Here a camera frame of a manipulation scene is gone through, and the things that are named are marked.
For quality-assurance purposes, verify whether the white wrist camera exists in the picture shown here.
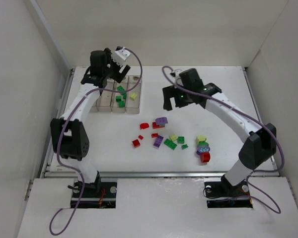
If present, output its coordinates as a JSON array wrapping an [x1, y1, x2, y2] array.
[[111, 47, 131, 67], [170, 69, 182, 78]]

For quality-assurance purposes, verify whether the clear container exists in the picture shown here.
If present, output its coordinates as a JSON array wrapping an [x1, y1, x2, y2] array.
[[96, 81, 114, 113], [90, 101, 98, 113], [110, 76, 129, 113], [125, 75, 142, 114]]

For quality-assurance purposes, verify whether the yellow rounded lego brick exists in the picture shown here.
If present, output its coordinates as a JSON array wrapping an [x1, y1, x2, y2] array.
[[196, 135, 207, 144]]

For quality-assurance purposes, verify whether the clear container far left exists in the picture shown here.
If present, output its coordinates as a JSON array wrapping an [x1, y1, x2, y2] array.
[[90, 101, 98, 113]]

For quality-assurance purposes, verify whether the green long lego brick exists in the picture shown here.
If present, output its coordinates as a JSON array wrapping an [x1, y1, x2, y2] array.
[[164, 138, 177, 150]]

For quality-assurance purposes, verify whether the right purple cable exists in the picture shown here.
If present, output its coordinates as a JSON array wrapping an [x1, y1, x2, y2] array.
[[161, 65, 285, 214]]

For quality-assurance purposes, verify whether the red round lego piece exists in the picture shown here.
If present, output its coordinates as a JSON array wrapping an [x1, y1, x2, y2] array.
[[140, 122, 149, 130]]

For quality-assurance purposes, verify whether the green square lego brick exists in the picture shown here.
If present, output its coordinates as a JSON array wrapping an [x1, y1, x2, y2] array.
[[118, 101, 125, 108]]

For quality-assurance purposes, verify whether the clear container far right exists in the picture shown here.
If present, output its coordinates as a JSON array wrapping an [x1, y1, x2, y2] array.
[[125, 75, 142, 114]]

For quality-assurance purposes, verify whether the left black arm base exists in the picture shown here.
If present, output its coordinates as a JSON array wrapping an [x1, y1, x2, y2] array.
[[68, 181, 117, 209]]

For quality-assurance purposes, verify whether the red slope lego brick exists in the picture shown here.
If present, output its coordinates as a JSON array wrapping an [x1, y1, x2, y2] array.
[[132, 139, 141, 148]]

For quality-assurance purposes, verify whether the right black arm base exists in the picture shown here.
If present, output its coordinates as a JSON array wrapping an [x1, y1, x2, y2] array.
[[203, 181, 253, 208]]

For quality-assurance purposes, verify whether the small yellow lego piece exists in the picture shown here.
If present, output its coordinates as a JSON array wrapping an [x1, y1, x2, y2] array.
[[130, 93, 138, 101]]

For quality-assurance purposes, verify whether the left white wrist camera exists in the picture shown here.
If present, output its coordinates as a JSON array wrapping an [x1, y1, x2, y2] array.
[[111, 47, 131, 67]]

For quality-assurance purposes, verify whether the purple rounded lego brick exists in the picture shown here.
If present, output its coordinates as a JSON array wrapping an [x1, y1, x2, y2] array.
[[155, 117, 168, 126]]

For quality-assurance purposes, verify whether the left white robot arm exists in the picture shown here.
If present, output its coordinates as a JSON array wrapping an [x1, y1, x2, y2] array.
[[50, 47, 131, 191]]

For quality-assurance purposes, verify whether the red cylinder lego brick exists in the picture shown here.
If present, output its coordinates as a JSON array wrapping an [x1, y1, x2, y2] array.
[[200, 152, 211, 163]]

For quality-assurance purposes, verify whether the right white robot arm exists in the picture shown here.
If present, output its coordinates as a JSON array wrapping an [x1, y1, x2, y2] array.
[[162, 68, 277, 197]]

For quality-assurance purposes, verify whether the green lettered lego brick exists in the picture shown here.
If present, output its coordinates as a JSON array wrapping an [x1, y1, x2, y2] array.
[[177, 136, 185, 144]]

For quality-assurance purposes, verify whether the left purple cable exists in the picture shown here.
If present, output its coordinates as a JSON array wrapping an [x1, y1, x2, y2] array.
[[49, 48, 143, 235]]

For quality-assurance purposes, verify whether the purple cable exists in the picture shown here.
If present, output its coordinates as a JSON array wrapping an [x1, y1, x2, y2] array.
[[161, 65, 285, 214], [49, 48, 143, 235]]

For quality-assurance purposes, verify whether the yellow square lego brick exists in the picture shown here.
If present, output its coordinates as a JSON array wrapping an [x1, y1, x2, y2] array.
[[169, 134, 178, 141]]

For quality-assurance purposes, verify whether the green lego brick tall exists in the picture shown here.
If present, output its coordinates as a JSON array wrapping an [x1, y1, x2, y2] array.
[[116, 96, 122, 102]]

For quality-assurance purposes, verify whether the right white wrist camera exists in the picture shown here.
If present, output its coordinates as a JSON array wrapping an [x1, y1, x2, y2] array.
[[170, 69, 182, 78]]

